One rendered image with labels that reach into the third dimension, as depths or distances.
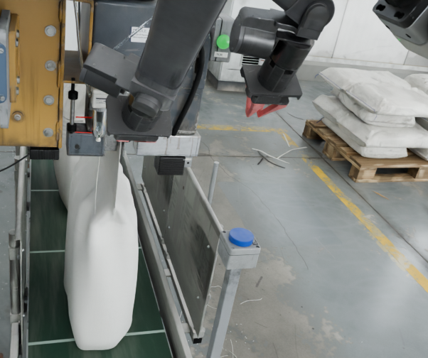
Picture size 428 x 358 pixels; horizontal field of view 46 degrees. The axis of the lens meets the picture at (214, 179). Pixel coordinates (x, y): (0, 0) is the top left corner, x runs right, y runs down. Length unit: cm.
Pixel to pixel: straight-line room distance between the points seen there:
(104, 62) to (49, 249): 126
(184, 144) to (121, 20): 31
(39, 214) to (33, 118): 101
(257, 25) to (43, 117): 51
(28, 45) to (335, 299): 192
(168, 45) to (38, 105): 60
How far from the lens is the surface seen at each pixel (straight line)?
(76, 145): 112
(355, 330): 243
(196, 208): 163
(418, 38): 85
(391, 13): 85
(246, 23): 80
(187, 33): 49
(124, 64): 71
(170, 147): 116
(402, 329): 256
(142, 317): 165
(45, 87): 108
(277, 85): 87
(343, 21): 603
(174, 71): 58
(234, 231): 123
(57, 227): 201
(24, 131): 112
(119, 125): 80
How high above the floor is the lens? 152
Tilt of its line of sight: 28 degrees down
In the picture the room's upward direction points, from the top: 11 degrees clockwise
